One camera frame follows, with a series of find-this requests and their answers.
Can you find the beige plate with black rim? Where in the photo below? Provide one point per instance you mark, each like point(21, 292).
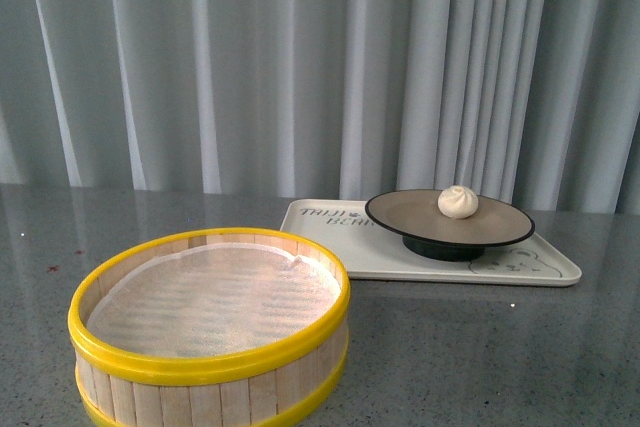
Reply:
point(414, 215)

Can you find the white steamed bun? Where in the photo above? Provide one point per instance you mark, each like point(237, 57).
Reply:
point(458, 202)

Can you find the white rectangular tray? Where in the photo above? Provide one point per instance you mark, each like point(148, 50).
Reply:
point(370, 252)

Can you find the grey pleated curtain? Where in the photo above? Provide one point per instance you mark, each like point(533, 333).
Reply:
point(534, 102)

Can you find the white steamer mesh liner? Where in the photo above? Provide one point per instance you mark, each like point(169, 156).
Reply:
point(217, 300)

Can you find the yellow-rimmed wooden steamer basket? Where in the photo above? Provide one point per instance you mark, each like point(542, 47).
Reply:
point(275, 385)

